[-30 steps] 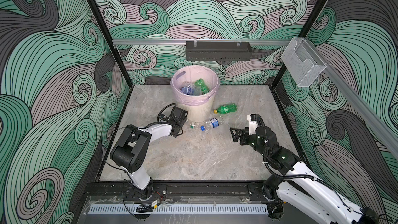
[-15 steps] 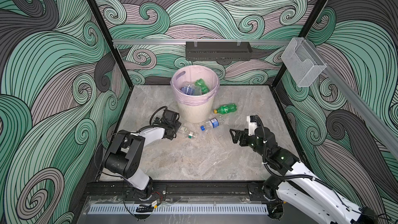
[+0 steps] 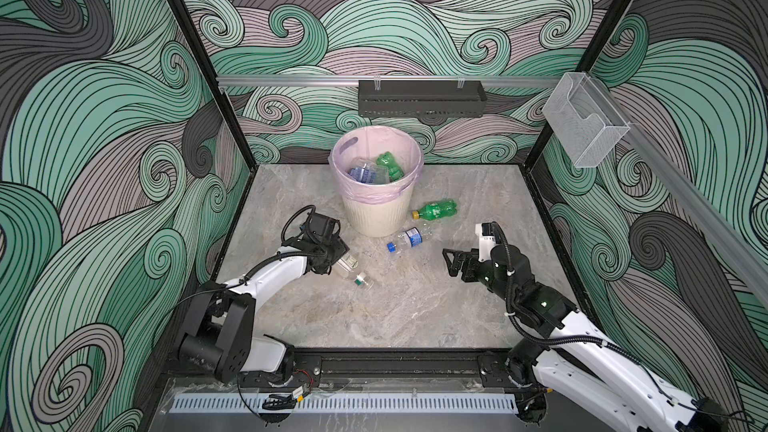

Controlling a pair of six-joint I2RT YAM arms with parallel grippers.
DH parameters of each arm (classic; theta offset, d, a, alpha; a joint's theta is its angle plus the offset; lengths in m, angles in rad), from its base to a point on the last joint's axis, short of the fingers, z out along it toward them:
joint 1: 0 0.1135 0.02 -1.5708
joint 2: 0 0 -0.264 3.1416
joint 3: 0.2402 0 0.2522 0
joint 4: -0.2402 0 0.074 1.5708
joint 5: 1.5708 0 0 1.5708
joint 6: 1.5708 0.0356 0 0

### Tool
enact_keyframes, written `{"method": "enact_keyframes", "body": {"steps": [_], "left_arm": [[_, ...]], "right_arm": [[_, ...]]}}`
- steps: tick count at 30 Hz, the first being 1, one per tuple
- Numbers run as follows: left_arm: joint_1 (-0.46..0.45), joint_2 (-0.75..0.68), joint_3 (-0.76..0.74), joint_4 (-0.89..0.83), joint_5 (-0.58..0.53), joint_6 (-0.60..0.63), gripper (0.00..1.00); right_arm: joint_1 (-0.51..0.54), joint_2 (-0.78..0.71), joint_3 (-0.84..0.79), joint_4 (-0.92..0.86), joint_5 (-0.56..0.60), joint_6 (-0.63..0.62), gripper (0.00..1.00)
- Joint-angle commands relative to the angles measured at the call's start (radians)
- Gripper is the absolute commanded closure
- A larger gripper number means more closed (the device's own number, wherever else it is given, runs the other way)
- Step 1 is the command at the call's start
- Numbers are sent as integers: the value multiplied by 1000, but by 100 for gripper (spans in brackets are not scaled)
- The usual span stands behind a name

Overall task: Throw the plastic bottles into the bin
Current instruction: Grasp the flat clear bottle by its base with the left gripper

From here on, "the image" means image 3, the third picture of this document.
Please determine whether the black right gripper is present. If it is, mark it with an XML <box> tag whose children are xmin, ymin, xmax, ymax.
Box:
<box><xmin>443</xmin><ymin>246</ymin><xmax>521</xmax><ymax>310</ymax></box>

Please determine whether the clear square bottle green label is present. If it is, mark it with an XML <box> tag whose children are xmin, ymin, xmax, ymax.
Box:
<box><xmin>334</xmin><ymin>252</ymin><xmax>373</xmax><ymax>290</ymax></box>

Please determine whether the clear bottle blue label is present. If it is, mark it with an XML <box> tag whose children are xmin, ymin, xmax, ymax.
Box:
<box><xmin>386</xmin><ymin>225</ymin><xmax>432</xmax><ymax>254</ymax></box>

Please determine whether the pepsi label clear bottle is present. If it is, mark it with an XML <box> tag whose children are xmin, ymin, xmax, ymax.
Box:
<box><xmin>348</xmin><ymin>162</ymin><xmax>378</xmax><ymax>184</ymax></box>

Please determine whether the green bottle yellow cap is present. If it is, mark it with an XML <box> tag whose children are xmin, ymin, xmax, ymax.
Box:
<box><xmin>376</xmin><ymin>151</ymin><xmax>405</xmax><ymax>182</ymax></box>

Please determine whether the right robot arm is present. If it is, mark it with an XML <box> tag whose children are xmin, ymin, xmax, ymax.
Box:
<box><xmin>442</xmin><ymin>222</ymin><xmax>740</xmax><ymax>431</ymax></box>

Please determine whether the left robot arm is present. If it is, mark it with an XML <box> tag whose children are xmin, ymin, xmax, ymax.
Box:
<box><xmin>173</xmin><ymin>205</ymin><xmax>349</xmax><ymax>383</ymax></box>

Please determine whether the white ribbed waste bin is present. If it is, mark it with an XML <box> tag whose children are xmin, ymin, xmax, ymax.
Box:
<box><xmin>342</xmin><ymin>187</ymin><xmax>414</xmax><ymax>238</ymax></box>

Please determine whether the pink bin liner bag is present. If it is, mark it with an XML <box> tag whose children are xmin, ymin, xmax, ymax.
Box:
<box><xmin>328</xmin><ymin>126</ymin><xmax>424</xmax><ymax>205</ymax></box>

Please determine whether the clear bottle green white label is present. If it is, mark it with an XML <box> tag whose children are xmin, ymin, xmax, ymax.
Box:
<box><xmin>371</xmin><ymin>163</ymin><xmax>391</xmax><ymax>185</ymax></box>

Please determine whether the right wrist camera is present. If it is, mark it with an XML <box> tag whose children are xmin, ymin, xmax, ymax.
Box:
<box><xmin>475</xmin><ymin>222</ymin><xmax>497</xmax><ymax>262</ymax></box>

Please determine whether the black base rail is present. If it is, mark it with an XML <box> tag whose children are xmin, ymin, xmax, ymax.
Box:
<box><xmin>161</xmin><ymin>347</ymin><xmax>541</xmax><ymax>388</ymax></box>

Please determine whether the black wall tray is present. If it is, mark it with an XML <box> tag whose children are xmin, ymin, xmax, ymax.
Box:
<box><xmin>357</xmin><ymin>79</ymin><xmax>488</xmax><ymax>120</ymax></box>

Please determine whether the aluminium back rail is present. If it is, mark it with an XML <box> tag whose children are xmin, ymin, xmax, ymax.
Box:
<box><xmin>216</xmin><ymin>74</ymin><xmax>560</xmax><ymax>89</ymax></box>

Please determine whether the aluminium rail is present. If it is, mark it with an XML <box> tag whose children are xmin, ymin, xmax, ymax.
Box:
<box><xmin>595</xmin><ymin>79</ymin><xmax>767</xmax><ymax>303</ymax></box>
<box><xmin>216</xmin><ymin>74</ymin><xmax>560</xmax><ymax>89</ymax></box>

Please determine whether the clear acrylic wall holder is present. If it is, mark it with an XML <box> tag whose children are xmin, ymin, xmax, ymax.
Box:
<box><xmin>542</xmin><ymin>72</ymin><xmax>630</xmax><ymax>169</ymax></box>

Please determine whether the white slotted cable duct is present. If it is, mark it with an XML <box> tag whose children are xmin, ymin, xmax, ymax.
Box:
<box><xmin>169</xmin><ymin>392</ymin><xmax>518</xmax><ymax>414</ymax></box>

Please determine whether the aluminium right rail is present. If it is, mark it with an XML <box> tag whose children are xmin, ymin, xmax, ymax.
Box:
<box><xmin>595</xmin><ymin>79</ymin><xmax>767</xmax><ymax>303</ymax></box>

